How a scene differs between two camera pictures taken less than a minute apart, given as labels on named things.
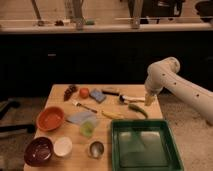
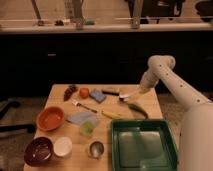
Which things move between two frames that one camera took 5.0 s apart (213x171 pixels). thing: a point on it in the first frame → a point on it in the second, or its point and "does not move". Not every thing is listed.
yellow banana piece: (113, 115) does not move
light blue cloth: (82, 117) does not move
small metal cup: (96, 149) does not move
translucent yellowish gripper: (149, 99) → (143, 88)
